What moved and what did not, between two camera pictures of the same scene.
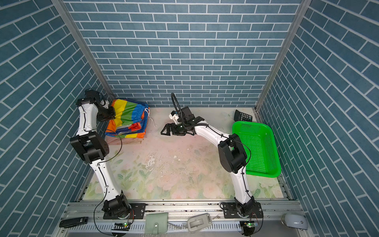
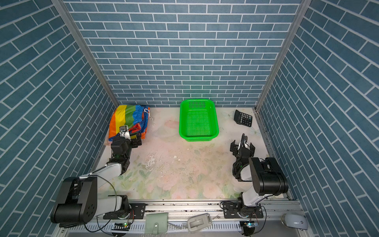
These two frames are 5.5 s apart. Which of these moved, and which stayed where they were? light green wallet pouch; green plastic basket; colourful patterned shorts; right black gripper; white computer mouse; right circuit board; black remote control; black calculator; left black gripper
Moved: left black gripper; colourful patterned shorts; green plastic basket; right black gripper
Stayed: black remote control; white computer mouse; light green wallet pouch; black calculator; right circuit board
